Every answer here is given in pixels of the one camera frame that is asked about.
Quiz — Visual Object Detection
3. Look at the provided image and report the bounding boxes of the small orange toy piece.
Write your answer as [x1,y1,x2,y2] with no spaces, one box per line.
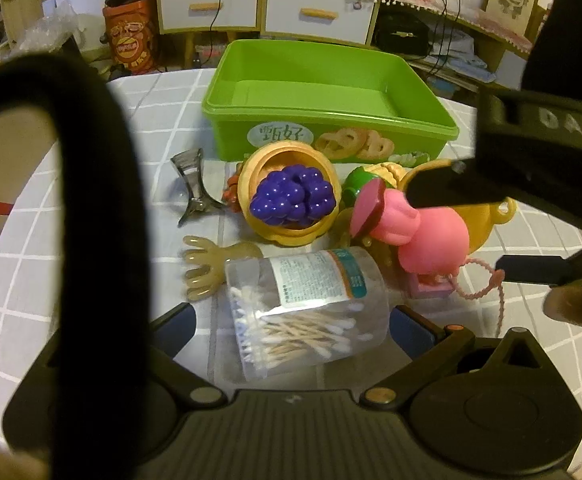
[222,162,244,212]

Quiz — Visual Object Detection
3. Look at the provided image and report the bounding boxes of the pink toy figure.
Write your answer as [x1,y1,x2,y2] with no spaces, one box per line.
[349,180,469,276]

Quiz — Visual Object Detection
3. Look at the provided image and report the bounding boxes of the orange toy basket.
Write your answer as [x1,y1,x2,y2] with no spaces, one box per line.
[236,142,343,248]

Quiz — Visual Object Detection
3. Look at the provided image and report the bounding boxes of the orange snack bag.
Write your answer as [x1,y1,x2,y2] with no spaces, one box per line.
[102,0,161,77]

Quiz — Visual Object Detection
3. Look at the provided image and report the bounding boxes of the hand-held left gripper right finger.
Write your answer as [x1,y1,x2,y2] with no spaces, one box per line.
[361,305,546,408]

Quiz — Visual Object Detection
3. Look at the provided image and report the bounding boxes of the clear cotton swab jar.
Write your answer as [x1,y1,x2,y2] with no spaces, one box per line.
[225,247,391,383]

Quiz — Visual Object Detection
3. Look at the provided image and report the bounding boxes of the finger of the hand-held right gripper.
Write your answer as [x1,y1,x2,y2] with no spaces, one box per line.
[494,247,582,289]
[405,157,508,210]

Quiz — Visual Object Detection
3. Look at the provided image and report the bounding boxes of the wooden cabinet white drawers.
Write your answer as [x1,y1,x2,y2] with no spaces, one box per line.
[153,0,382,68]

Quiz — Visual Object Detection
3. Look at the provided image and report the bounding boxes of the spotted hair claw clip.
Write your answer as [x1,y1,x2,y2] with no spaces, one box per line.
[170,148,226,226]

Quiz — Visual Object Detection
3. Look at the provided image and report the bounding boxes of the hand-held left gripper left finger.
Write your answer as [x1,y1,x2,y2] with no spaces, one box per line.
[147,302,228,411]

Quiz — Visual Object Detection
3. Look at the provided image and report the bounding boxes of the translucent beige toy hand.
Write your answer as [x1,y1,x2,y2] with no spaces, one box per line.
[181,235,263,303]

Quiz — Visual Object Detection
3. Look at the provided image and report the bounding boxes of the pink toy block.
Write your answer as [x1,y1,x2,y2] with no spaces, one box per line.
[405,272,454,300]

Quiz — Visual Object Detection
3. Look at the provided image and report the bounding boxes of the person's right hand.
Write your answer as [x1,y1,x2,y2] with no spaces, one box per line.
[543,282,582,480]

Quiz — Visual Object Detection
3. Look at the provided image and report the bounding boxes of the green round toy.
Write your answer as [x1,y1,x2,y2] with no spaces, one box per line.
[342,165,387,211]

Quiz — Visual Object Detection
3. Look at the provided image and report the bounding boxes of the purple toy grapes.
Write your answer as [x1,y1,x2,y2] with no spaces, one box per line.
[249,164,335,228]

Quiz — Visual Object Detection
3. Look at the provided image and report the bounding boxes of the green plastic box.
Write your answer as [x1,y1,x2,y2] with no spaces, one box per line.
[202,39,459,163]

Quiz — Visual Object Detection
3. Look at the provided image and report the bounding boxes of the small cabinet white drawers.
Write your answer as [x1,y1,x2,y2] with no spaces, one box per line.
[493,47,529,92]

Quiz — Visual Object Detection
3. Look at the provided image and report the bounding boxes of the pink hair tie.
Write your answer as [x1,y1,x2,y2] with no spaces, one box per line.
[451,255,506,341]

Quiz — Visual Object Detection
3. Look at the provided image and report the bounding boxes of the yellow toy pot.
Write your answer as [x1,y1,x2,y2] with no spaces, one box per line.
[401,159,518,256]

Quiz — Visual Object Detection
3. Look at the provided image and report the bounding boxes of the stack of papers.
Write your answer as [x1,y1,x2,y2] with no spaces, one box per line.
[431,35,496,86]

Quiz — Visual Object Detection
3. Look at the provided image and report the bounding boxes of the black box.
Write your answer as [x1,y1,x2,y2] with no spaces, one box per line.
[373,10,432,56]

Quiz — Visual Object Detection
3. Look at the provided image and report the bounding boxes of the grey checked tablecloth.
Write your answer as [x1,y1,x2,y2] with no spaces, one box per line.
[0,67,582,480]

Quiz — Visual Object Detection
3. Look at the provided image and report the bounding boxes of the black wrist strap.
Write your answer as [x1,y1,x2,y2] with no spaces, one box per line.
[0,52,152,480]

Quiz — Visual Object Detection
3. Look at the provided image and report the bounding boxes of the clear plastic bag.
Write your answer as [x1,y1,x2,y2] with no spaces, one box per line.
[18,2,79,53]

